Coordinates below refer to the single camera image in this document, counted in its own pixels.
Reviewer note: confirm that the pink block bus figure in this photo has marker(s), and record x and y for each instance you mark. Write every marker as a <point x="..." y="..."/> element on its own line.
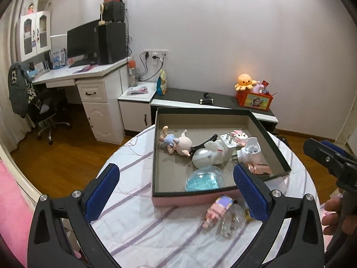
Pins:
<point x="240" y="137"/>

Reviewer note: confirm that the person's right hand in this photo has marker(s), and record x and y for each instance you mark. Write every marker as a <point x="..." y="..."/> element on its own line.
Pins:
<point x="333" y="215"/>

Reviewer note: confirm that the clear blue dome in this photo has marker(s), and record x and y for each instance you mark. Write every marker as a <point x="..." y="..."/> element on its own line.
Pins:
<point x="205" y="180"/>

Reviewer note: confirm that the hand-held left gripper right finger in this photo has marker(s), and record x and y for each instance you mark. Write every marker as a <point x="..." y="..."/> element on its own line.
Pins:
<point x="251" y="194"/>

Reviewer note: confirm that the black office chair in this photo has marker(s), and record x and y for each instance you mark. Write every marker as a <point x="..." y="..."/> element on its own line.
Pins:
<point x="47" y="111"/>

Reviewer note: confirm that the clear plastic bag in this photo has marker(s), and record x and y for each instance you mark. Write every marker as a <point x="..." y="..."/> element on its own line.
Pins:
<point x="233" y="223"/>

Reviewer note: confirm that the rose gold metal cylinder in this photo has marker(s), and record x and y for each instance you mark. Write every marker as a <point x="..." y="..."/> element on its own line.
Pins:
<point x="260" y="169"/>

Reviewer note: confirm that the beige curtain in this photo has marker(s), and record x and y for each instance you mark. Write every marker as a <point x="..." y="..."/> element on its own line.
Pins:
<point x="7" y="89"/>

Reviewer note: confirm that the flat plastic packet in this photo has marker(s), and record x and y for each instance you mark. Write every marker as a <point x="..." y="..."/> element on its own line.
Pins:
<point x="137" y="90"/>

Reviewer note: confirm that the black computer monitor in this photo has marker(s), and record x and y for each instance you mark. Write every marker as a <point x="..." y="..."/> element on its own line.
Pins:
<point x="83" y="40"/>

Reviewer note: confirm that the orange octopus plush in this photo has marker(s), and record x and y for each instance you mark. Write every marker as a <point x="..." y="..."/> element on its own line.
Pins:
<point x="245" y="81"/>

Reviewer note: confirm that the pink block house figure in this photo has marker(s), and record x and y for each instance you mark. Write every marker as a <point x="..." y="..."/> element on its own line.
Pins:
<point x="219" y="210"/>

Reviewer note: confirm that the white astronaut figure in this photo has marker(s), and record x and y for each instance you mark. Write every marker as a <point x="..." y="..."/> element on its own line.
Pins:
<point x="209" y="156"/>

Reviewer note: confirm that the small black dumbbell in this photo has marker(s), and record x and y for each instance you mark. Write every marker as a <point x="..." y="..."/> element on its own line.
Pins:
<point x="205" y="98"/>

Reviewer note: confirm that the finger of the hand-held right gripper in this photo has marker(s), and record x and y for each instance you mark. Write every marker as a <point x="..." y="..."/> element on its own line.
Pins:
<point x="320" y="153"/>
<point x="339" y="148"/>

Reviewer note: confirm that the white glass-door cabinet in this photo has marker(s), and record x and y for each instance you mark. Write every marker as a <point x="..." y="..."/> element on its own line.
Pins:
<point x="33" y="36"/>

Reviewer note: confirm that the row of books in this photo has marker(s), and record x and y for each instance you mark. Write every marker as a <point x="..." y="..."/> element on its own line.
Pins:
<point x="40" y="67"/>

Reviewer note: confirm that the grey patterned jacket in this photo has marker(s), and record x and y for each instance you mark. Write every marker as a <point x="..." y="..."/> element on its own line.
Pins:
<point x="19" y="89"/>

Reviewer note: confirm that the orange toy box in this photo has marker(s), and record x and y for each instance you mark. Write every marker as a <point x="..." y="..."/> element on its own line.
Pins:
<point x="255" y="102"/>

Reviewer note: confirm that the low cabinet with black top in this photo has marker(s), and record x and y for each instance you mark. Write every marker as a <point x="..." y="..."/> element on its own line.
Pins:
<point x="184" y="99"/>

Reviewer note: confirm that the black speaker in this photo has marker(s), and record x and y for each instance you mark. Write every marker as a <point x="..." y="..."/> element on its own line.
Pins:
<point x="114" y="11"/>

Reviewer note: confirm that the black hair clip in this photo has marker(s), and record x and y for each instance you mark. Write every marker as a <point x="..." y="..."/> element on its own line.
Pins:
<point x="202" y="144"/>

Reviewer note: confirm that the white charger plug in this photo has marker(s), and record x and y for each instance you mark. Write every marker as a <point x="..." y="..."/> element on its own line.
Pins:
<point x="228" y="142"/>

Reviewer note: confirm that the white door frame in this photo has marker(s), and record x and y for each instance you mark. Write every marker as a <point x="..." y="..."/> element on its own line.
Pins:
<point x="348" y="122"/>

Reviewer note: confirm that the pig doll toy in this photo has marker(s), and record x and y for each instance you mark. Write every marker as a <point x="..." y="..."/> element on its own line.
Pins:
<point x="178" y="145"/>

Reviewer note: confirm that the small white side cabinet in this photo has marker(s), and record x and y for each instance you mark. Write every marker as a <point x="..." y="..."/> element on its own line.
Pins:
<point x="134" y="111"/>

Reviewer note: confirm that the small cream desk ornament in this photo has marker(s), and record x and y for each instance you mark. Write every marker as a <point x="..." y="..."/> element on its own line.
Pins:
<point x="102" y="14"/>

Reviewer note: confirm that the white desk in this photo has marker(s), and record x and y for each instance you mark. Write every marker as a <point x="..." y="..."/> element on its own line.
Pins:
<point x="97" y="109"/>

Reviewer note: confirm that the clear bottle with orange cap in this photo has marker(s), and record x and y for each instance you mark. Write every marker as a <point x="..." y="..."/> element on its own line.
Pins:
<point x="133" y="74"/>

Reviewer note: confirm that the white wall socket strip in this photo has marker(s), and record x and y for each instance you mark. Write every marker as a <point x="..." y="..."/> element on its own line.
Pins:
<point x="156" y="54"/>

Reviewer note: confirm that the blue and white carton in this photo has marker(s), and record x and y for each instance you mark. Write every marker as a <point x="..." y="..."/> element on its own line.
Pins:
<point x="58" y="58"/>

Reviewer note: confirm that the pink box with black rim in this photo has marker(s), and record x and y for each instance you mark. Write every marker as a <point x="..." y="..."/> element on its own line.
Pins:
<point x="178" y="170"/>

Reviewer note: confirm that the pink bedding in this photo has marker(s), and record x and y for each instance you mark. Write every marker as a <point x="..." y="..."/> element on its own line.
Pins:
<point x="14" y="215"/>

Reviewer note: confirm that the blue yellow snack bag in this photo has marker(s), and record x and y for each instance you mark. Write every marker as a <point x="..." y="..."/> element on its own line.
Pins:
<point x="161" y="83"/>

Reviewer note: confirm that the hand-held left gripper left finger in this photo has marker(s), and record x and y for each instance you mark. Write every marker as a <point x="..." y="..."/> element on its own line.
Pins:
<point x="101" y="194"/>

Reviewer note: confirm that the purple plush toy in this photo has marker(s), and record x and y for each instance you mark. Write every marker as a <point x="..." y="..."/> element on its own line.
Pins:
<point x="258" y="87"/>

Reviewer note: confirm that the black keyboard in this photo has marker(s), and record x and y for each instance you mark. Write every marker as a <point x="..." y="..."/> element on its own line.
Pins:
<point x="82" y="63"/>

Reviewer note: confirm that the black computer tower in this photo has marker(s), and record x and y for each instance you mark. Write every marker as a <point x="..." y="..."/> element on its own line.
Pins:
<point x="113" y="43"/>

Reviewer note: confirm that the small doll in pink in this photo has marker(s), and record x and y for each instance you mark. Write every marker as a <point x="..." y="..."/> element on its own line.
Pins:
<point x="31" y="9"/>

